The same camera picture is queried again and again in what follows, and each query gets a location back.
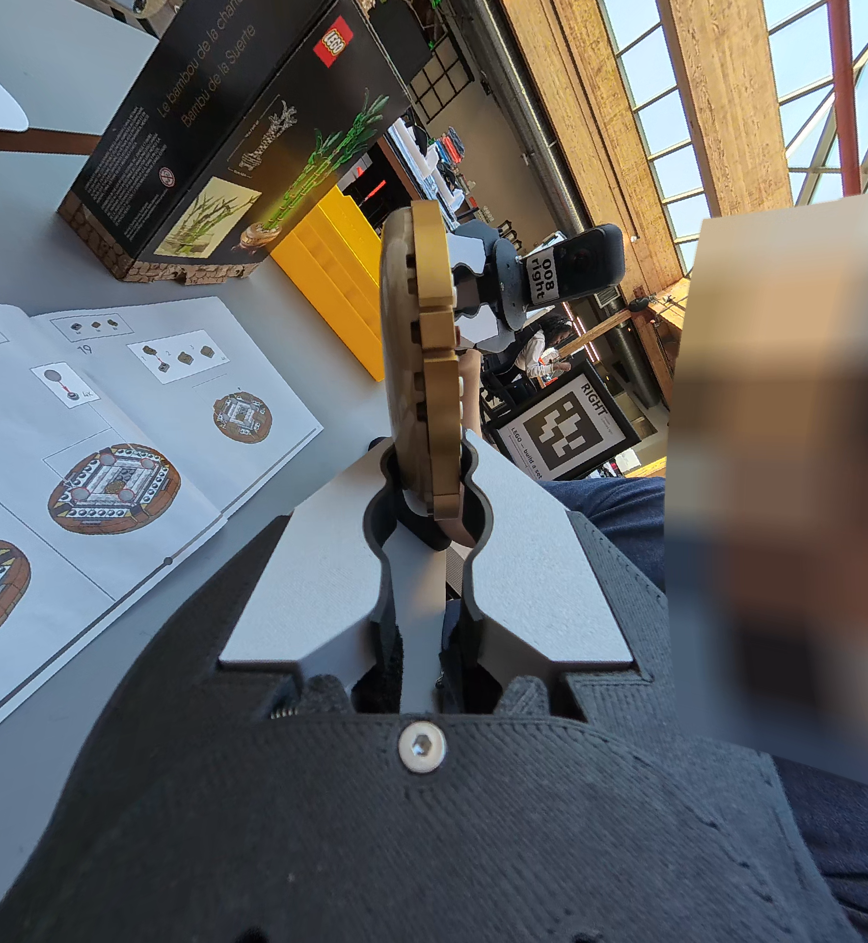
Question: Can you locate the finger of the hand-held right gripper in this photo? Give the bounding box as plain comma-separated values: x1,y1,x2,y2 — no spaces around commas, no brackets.
460,304,517,355
449,227,499,270

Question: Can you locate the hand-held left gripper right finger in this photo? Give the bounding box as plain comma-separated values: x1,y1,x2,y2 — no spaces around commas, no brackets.
462,431,635,713

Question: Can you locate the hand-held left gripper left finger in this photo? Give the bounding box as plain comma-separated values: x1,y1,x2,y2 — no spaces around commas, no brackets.
219,441,400,710

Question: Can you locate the round gold lego base model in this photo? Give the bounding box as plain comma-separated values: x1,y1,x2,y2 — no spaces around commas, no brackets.
380,199,468,546

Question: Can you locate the person's right forearm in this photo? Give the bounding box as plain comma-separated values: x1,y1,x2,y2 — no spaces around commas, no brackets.
460,352,484,427

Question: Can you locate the lego instruction booklet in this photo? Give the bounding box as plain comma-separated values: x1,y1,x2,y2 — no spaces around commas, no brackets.
0,297,325,754

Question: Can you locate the lego set box bamboo picture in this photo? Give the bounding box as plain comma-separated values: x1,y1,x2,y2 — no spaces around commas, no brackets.
57,0,413,287

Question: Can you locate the person's blue sweater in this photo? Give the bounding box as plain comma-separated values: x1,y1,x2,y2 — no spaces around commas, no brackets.
541,475,868,943

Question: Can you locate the framed black white marker sign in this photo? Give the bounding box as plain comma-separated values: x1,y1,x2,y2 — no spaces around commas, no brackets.
489,360,641,481

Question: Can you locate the wooden roof beam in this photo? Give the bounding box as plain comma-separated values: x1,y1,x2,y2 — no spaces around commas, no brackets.
657,0,796,220

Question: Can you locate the red steel pipe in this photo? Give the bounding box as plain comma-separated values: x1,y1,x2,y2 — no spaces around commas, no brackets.
826,0,864,197

